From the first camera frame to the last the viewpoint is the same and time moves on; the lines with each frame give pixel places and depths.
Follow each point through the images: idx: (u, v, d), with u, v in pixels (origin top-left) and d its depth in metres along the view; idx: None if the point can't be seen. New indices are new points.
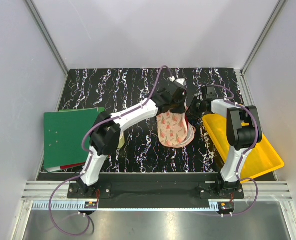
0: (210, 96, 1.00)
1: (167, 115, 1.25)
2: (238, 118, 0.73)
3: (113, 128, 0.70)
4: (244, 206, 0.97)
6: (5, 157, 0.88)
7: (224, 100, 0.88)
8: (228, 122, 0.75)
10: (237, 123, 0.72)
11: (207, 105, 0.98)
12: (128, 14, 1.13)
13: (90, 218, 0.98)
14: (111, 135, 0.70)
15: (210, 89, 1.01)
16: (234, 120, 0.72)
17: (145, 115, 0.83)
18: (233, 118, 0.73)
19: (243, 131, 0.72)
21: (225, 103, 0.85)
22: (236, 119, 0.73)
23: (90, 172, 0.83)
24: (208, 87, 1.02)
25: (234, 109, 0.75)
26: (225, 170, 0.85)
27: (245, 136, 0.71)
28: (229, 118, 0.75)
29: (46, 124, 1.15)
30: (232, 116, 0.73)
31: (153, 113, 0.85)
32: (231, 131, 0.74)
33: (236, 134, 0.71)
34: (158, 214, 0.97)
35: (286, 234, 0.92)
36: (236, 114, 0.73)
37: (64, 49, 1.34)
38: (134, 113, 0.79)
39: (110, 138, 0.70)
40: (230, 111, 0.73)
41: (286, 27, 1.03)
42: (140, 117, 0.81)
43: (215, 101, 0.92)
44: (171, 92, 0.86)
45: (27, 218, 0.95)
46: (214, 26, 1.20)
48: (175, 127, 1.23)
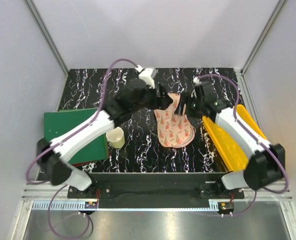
0: (208, 98, 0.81)
1: (166, 115, 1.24)
2: (265, 165, 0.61)
3: (53, 159, 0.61)
4: (244, 206, 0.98)
6: (5, 157, 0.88)
7: (236, 123, 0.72)
8: (250, 166, 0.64)
10: (263, 171, 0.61)
11: (209, 112, 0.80)
12: (128, 13, 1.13)
13: (90, 218, 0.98)
14: (51, 168, 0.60)
15: (207, 89, 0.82)
16: (261, 170, 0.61)
17: (97, 132, 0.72)
18: (259, 169, 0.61)
19: (267, 176, 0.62)
21: (240, 132, 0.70)
22: (263, 167, 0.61)
23: (77, 183, 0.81)
24: (204, 85, 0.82)
25: (259, 155, 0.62)
26: (229, 181, 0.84)
27: (269, 180, 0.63)
28: (252, 163, 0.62)
29: (46, 124, 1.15)
30: (259, 166, 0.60)
31: (108, 126, 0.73)
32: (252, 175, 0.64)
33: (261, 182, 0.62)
34: (158, 214, 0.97)
35: (286, 234, 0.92)
36: (263, 161, 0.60)
37: (64, 49, 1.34)
38: (80, 134, 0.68)
39: (53, 170, 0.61)
40: (256, 161, 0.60)
41: (286, 27, 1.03)
42: (90, 135, 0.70)
43: (222, 118, 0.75)
44: (125, 96, 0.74)
45: (27, 218, 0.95)
46: (214, 26, 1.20)
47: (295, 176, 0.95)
48: (174, 128, 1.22)
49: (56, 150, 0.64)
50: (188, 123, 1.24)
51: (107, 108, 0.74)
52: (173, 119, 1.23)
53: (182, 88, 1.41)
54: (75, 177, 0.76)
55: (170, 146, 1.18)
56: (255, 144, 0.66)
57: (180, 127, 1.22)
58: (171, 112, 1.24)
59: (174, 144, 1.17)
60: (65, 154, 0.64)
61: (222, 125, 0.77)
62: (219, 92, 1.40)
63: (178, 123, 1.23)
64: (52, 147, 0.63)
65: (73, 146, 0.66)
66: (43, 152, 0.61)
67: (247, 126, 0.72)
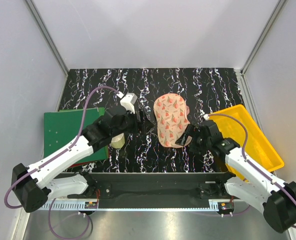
0: (214, 138, 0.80)
1: (166, 115, 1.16)
2: (283, 206, 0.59)
3: (29, 187, 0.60)
4: (244, 206, 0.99)
6: (5, 157, 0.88)
7: (247, 164, 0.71)
8: (270, 208, 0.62)
10: (283, 213, 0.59)
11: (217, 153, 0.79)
12: (128, 14, 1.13)
13: (90, 218, 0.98)
14: (26, 195, 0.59)
15: (213, 130, 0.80)
16: (281, 211, 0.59)
17: (77, 156, 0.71)
18: (279, 211, 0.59)
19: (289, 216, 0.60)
21: (254, 174, 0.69)
22: (282, 209, 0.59)
23: (70, 189, 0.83)
24: (210, 126, 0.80)
25: (276, 196, 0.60)
26: (234, 189, 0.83)
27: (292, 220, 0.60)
28: (270, 205, 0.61)
29: (46, 124, 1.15)
30: (278, 208, 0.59)
31: (88, 151, 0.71)
32: (274, 217, 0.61)
33: (284, 224, 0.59)
34: (158, 214, 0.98)
35: (286, 234, 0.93)
36: (280, 202, 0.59)
37: (64, 49, 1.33)
38: (59, 159, 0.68)
39: (28, 197, 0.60)
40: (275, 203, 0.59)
41: (286, 27, 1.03)
42: (70, 160, 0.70)
43: (232, 159, 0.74)
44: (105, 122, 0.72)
45: (27, 218, 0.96)
46: (214, 26, 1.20)
47: None
48: (174, 128, 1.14)
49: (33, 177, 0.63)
50: (188, 123, 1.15)
51: (87, 133, 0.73)
52: (173, 119, 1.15)
53: (182, 88, 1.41)
54: (62, 190, 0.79)
55: (169, 146, 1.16)
56: (270, 184, 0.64)
57: (180, 127, 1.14)
58: (171, 113, 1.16)
59: (173, 144, 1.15)
60: (42, 180, 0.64)
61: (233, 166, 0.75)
62: (219, 92, 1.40)
63: (179, 123, 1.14)
64: (29, 173, 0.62)
65: (51, 171, 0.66)
66: (19, 179, 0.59)
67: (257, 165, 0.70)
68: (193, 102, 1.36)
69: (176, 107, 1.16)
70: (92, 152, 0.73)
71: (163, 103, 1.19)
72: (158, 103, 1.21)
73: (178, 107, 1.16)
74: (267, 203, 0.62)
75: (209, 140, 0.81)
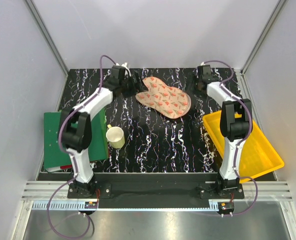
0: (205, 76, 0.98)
1: (157, 96, 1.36)
2: (231, 111, 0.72)
3: (81, 116, 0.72)
4: (244, 207, 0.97)
6: (5, 157, 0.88)
7: (219, 89, 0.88)
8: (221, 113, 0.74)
10: (230, 117, 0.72)
11: (203, 86, 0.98)
12: (128, 14, 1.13)
13: (90, 218, 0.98)
14: (83, 123, 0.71)
15: (206, 69, 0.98)
16: (229, 113, 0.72)
17: (103, 101, 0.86)
18: (227, 114, 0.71)
19: (235, 123, 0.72)
21: (221, 93, 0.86)
22: (231, 112, 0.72)
23: (82, 171, 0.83)
24: (204, 66, 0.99)
25: (230, 102, 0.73)
26: (224, 168, 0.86)
27: (239, 128, 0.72)
28: (222, 110, 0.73)
29: (46, 124, 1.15)
30: (227, 110, 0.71)
31: (110, 97, 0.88)
32: (223, 122, 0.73)
33: (230, 126, 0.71)
34: (158, 214, 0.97)
35: (286, 233, 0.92)
36: (231, 105, 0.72)
37: (64, 48, 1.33)
38: (94, 100, 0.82)
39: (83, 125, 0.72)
40: (225, 105, 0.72)
41: (286, 27, 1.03)
42: (100, 103, 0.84)
43: (211, 87, 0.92)
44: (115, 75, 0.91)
45: (27, 218, 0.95)
46: (214, 26, 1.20)
47: None
48: (172, 98, 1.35)
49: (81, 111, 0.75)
50: (173, 87, 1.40)
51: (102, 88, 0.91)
52: (164, 95, 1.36)
53: (183, 87, 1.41)
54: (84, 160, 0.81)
55: (183, 111, 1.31)
56: (229, 98, 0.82)
57: (174, 95, 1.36)
58: (157, 92, 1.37)
59: (184, 108, 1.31)
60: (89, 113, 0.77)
61: (212, 94, 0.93)
62: None
63: (169, 93, 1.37)
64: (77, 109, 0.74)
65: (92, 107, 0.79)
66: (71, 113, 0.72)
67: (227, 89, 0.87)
68: (193, 102, 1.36)
69: (155, 86, 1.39)
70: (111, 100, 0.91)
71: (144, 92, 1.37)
72: (140, 97, 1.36)
73: (157, 85, 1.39)
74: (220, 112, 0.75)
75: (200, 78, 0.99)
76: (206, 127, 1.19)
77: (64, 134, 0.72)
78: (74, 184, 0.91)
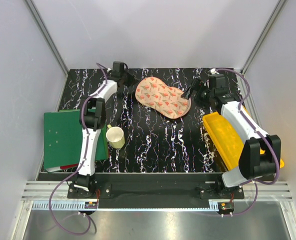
0: (218, 90, 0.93)
1: (157, 96, 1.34)
2: (257, 152, 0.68)
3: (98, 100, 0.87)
4: (244, 206, 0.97)
6: (5, 157, 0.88)
7: (239, 114, 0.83)
8: (245, 152, 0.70)
10: (256, 158, 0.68)
11: (216, 103, 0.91)
12: (128, 13, 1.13)
13: (90, 218, 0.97)
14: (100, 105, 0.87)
15: (220, 82, 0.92)
16: (254, 155, 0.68)
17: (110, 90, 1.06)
18: (252, 155, 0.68)
19: (260, 164, 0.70)
21: (242, 122, 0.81)
22: (256, 154, 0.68)
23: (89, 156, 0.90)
24: (218, 78, 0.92)
25: (255, 141, 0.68)
26: (229, 178, 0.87)
27: (263, 169, 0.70)
28: (247, 149, 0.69)
29: (46, 125, 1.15)
30: (252, 152, 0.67)
31: (115, 87, 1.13)
32: (246, 161, 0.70)
33: (254, 170, 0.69)
34: (158, 214, 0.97)
35: (286, 234, 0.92)
36: (257, 147, 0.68)
37: (64, 49, 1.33)
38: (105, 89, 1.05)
39: (100, 108, 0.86)
40: (251, 146, 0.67)
41: (287, 27, 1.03)
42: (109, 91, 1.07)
43: (227, 109, 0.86)
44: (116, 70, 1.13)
45: (27, 218, 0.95)
46: (214, 26, 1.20)
47: None
48: (172, 99, 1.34)
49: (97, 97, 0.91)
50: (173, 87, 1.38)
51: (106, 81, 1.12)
52: (164, 95, 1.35)
53: (182, 87, 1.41)
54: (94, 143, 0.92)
55: (183, 112, 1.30)
56: (252, 132, 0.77)
57: (174, 95, 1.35)
58: (157, 93, 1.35)
59: (184, 109, 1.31)
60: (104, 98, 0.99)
61: (226, 115, 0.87)
62: None
63: (169, 93, 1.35)
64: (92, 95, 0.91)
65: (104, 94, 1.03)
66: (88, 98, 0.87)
67: (248, 118, 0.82)
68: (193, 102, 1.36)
69: (155, 86, 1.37)
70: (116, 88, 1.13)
71: (144, 93, 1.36)
72: (140, 96, 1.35)
73: (157, 85, 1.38)
74: (244, 150, 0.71)
75: (213, 91, 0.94)
76: (207, 128, 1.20)
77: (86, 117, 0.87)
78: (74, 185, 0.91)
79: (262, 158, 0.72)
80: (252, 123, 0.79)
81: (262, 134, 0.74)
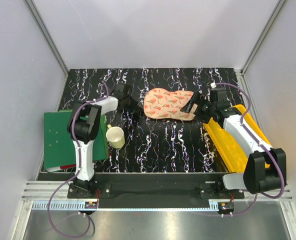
0: (220, 104, 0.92)
1: (168, 106, 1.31)
2: (262, 166, 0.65)
3: (94, 107, 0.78)
4: (244, 207, 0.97)
6: (5, 156, 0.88)
7: (241, 127, 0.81)
8: (249, 166, 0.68)
10: (261, 173, 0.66)
11: (219, 117, 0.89)
12: (128, 13, 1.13)
13: (90, 218, 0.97)
14: (94, 113, 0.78)
15: (221, 96, 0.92)
16: (258, 169, 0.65)
17: (110, 103, 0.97)
18: (257, 169, 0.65)
19: (265, 178, 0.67)
21: (245, 136, 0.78)
22: (260, 168, 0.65)
23: (85, 166, 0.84)
24: (219, 92, 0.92)
25: (259, 155, 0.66)
26: (229, 181, 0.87)
27: (269, 183, 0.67)
28: (251, 163, 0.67)
29: (46, 124, 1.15)
30: (256, 166, 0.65)
31: (115, 101, 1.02)
32: (251, 174, 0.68)
33: (260, 184, 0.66)
34: (158, 214, 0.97)
35: (286, 234, 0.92)
36: (260, 160, 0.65)
37: (64, 48, 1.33)
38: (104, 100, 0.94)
39: (94, 117, 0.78)
40: (255, 161, 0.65)
41: (287, 27, 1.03)
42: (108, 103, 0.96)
43: (229, 123, 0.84)
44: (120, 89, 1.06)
45: (27, 218, 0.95)
46: (214, 26, 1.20)
47: None
48: (182, 102, 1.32)
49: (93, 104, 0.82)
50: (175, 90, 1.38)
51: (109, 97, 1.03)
52: (174, 101, 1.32)
53: (183, 87, 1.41)
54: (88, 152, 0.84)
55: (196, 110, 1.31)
56: (256, 146, 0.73)
57: (182, 98, 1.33)
58: (166, 102, 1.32)
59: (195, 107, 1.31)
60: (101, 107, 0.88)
61: (229, 129, 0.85)
62: None
63: (178, 98, 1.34)
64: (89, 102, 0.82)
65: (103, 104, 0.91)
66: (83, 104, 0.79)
67: (251, 131, 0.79)
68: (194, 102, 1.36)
69: (162, 96, 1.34)
70: (116, 105, 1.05)
71: (153, 107, 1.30)
72: (151, 112, 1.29)
73: (162, 95, 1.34)
74: (248, 164, 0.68)
75: (215, 105, 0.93)
76: (209, 131, 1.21)
77: (75, 124, 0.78)
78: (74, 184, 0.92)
79: (266, 172, 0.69)
80: (256, 136, 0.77)
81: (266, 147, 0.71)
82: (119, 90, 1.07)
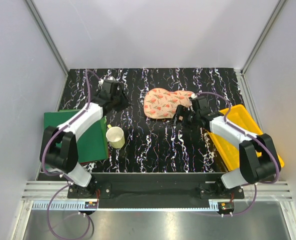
0: (203, 110, 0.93)
1: (168, 106, 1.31)
2: (253, 153, 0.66)
3: (66, 136, 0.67)
4: (244, 206, 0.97)
6: (5, 156, 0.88)
7: (226, 125, 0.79)
8: (242, 157, 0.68)
10: (254, 160, 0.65)
11: (204, 123, 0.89)
12: (129, 13, 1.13)
13: (90, 218, 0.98)
14: (67, 143, 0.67)
15: (203, 103, 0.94)
16: (251, 157, 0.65)
17: (92, 118, 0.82)
18: (249, 157, 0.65)
19: (261, 165, 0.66)
21: (231, 131, 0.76)
22: (252, 155, 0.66)
23: (77, 181, 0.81)
24: (199, 99, 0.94)
25: (247, 143, 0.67)
26: (228, 178, 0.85)
27: (267, 171, 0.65)
28: (242, 153, 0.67)
29: (46, 125, 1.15)
30: (247, 153, 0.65)
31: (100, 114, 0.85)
32: (246, 165, 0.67)
33: (256, 172, 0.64)
34: (158, 214, 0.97)
35: (286, 234, 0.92)
36: (250, 148, 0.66)
37: (64, 48, 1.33)
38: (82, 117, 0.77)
39: (67, 148, 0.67)
40: (244, 148, 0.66)
41: (286, 27, 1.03)
42: (88, 119, 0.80)
43: (215, 124, 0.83)
44: (107, 89, 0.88)
45: (27, 218, 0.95)
46: (214, 26, 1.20)
47: None
48: (182, 102, 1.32)
49: (66, 131, 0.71)
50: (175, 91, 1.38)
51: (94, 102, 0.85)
52: (173, 101, 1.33)
53: (182, 87, 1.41)
54: (75, 173, 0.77)
55: None
56: (243, 136, 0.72)
57: (182, 98, 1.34)
58: (166, 102, 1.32)
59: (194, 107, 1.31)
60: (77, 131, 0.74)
61: (216, 131, 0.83)
62: (219, 92, 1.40)
63: (178, 98, 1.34)
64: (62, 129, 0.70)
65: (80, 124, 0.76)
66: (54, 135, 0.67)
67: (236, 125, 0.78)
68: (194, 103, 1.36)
69: (162, 96, 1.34)
70: (102, 115, 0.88)
71: (153, 107, 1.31)
72: (151, 112, 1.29)
73: (162, 95, 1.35)
74: (240, 155, 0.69)
75: (198, 112, 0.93)
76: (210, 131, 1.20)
77: (47, 154, 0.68)
78: (74, 184, 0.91)
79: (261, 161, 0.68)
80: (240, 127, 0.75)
81: (253, 135, 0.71)
82: (105, 90, 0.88)
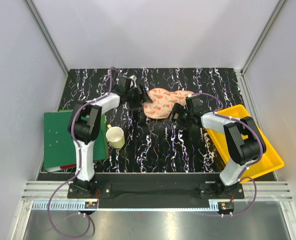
0: (196, 109, 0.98)
1: (168, 106, 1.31)
2: (238, 132, 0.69)
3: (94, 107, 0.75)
4: (244, 206, 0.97)
6: (5, 157, 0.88)
7: (215, 116, 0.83)
8: (228, 138, 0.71)
10: (239, 139, 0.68)
11: (197, 120, 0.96)
12: (129, 14, 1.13)
13: (90, 218, 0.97)
14: (95, 114, 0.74)
15: (196, 101, 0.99)
16: (235, 136, 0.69)
17: (112, 103, 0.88)
18: (233, 136, 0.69)
19: (246, 145, 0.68)
21: (218, 120, 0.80)
22: (237, 134, 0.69)
23: (85, 167, 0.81)
24: (193, 99, 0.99)
25: (231, 124, 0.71)
26: (226, 175, 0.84)
27: (252, 149, 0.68)
28: (227, 134, 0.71)
29: (46, 124, 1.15)
30: (232, 133, 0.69)
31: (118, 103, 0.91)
32: (233, 146, 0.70)
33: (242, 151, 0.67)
34: (158, 214, 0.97)
35: (286, 234, 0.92)
36: (234, 128, 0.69)
37: (64, 48, 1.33)
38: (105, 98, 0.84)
39: (94, 118, 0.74)
40: (228, 128, 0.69)
41: (286, 27, 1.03)
42: (110, 103, 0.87)
43: (206, 117, 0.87)
44: (122, 84, 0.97)
45: (27, 218, 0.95)
46: (214, 26, 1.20)
47: None
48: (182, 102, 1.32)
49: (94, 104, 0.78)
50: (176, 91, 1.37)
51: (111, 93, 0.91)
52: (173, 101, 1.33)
53: (182, 87, 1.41)
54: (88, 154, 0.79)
55: None
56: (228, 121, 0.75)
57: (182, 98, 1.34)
58: (166, 102, 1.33)
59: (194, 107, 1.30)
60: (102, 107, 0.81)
61: (208, 125, 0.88)
62: (219, 92, 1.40)
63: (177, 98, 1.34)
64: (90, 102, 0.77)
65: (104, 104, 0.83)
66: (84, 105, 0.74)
67: None
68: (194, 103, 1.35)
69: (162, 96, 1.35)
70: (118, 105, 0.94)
71: (153, 107, 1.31)
72: (151, 112, 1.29)
73: (162, 95, 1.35)
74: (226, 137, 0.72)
75: (191, 111, 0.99)
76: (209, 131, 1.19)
77: (75, 123, 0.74)
78: (74, 184, 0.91)
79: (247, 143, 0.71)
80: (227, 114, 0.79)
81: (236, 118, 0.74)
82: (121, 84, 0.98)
